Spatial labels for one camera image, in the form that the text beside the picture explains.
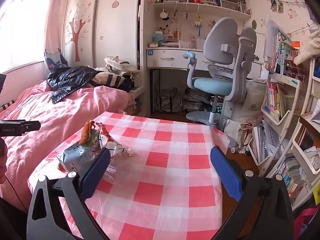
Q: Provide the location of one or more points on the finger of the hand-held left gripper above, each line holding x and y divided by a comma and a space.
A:
25, 126

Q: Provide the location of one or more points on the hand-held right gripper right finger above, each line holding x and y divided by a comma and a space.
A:
226, 175

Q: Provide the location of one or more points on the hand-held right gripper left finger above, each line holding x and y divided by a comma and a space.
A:
96, 172

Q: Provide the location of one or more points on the clear plastic bag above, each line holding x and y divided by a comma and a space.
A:
110, 172

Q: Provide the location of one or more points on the person's left hand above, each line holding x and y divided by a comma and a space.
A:
2, 167

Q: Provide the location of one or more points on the pink duvet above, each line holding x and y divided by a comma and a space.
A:
50, 120

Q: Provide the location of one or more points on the stack of white magazines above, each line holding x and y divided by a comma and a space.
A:
265, 142

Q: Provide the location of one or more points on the window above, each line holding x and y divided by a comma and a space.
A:
22, 30

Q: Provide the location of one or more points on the blue cartoon cushion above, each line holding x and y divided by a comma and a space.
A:
56, 61

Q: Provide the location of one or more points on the black puffer jacket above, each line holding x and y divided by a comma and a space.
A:
67, 80

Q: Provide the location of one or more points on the pink checked tablecloth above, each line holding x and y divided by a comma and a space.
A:
162, 180

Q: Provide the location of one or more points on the row of colourful books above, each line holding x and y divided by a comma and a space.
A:
292, 180

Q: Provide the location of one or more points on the white tiered book rack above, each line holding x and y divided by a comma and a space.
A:
303, 155
271, 120

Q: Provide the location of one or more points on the silver storage bags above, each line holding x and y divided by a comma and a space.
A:
197, 100

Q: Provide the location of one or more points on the white tree logo bag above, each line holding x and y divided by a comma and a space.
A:
253, 97

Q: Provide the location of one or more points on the pink curtain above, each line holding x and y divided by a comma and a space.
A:
53, 17

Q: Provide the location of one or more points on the row of red white books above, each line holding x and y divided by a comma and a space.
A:
275, 100

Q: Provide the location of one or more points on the beige striped pillow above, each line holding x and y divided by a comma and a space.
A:
110, 80

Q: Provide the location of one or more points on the black checked storage bag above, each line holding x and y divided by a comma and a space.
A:
170, 100

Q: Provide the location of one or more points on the pink bag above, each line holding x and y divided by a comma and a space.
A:
307, 222

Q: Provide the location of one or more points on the person's dark trousers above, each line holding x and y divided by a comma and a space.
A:
10, 222

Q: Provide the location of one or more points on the white paper sheets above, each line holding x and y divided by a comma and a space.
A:
316, 112

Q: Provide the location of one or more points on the cream tote bag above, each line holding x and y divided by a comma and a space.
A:
117, 65

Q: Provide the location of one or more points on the white wardrobe with tree decal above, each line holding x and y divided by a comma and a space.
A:
107, 17

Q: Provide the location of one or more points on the grey and blue desk chair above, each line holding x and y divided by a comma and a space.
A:
220, 45

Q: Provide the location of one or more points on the white desk with drawers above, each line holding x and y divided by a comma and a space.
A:
165, 58

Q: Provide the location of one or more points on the row of upright books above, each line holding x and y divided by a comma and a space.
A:
282, 55

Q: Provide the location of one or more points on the cream cloth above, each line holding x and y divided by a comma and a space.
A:
308, 47

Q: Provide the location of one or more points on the white wall shelf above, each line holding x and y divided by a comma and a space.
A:
200, 6

